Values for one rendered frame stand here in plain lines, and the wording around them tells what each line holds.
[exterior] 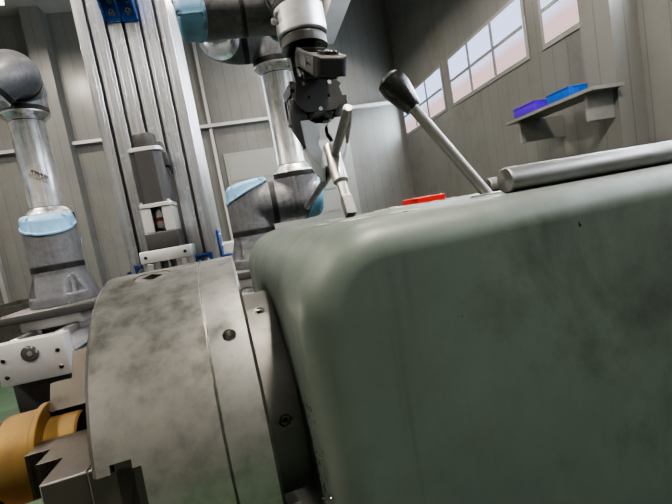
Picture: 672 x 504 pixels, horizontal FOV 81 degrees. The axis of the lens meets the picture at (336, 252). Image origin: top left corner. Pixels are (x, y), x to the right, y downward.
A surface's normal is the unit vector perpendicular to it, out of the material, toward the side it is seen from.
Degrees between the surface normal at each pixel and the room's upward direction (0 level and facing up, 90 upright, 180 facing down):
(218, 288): 32
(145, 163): 90
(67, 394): 56
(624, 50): 90
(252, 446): 84
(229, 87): 90
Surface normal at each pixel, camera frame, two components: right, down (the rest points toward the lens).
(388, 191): 0.18, 0.06
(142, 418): 0.20, -0.33
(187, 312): 0.04, -0.74
